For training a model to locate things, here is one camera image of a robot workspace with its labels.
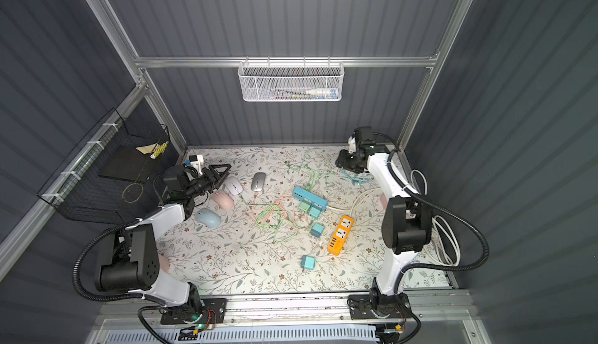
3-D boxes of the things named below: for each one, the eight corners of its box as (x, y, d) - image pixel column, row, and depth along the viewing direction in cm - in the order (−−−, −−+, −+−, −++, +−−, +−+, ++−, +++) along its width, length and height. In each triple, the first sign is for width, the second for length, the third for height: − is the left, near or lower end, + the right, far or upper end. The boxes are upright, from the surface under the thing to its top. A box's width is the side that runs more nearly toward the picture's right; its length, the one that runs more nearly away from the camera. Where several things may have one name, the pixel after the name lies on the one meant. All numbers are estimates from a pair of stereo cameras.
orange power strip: (326, 250, 88) (326, 247, 86) (342, 217, 97) (343, 214, 94) (339, 257, 86) (340, 254, 84) (354, 223, 95) (356, 219, 93)
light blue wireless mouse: (195, 221, 96) (192, 217, 94) (204, 209, 100) (201, 206, 97) (215, 230, 94) (213, 227, 91) (224, 218, 97) (222, 214, 95)
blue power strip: (291, 198, 103) (291, 192, 99) (296, 192, 105) (295, 185, 101) (324, 213, 98) (325, 207, 94) (328, 205, 100) (329, 200, 97)
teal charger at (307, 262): (299, 267, 84) (299, 265, 82) (302, 257, 87) (302, 254, 85) (313, 270, 84) (313, 268, 82) (315, 260, 86) (315, 257, 84)
